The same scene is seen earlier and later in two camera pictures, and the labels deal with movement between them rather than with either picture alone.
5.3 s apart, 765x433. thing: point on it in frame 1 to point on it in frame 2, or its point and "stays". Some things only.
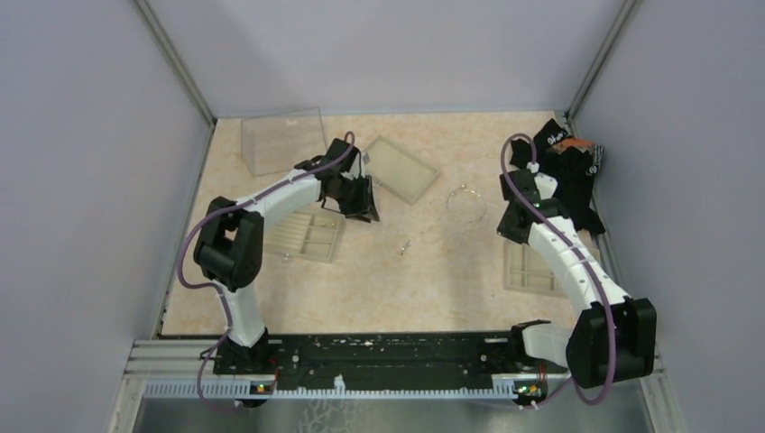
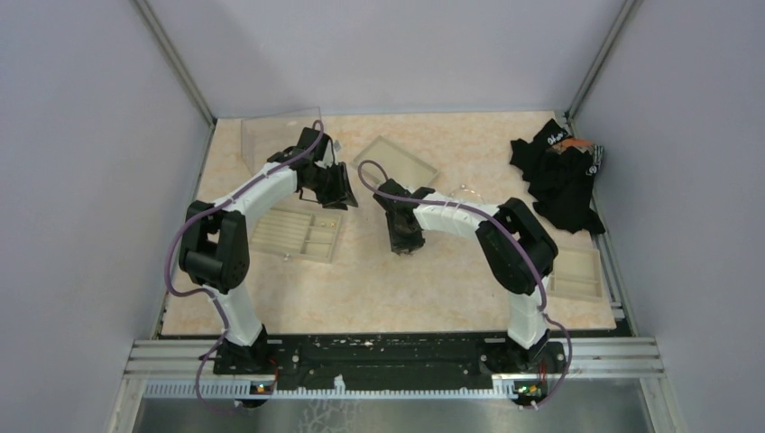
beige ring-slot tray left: x=310 y=234 stays
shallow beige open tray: x=398 y=171 stays
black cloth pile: x=572 y=161 stays
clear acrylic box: x=280 y=142 stays
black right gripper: x=504 y=230 to x=399 y=244
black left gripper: x=364 y=208 to x=342 y=193
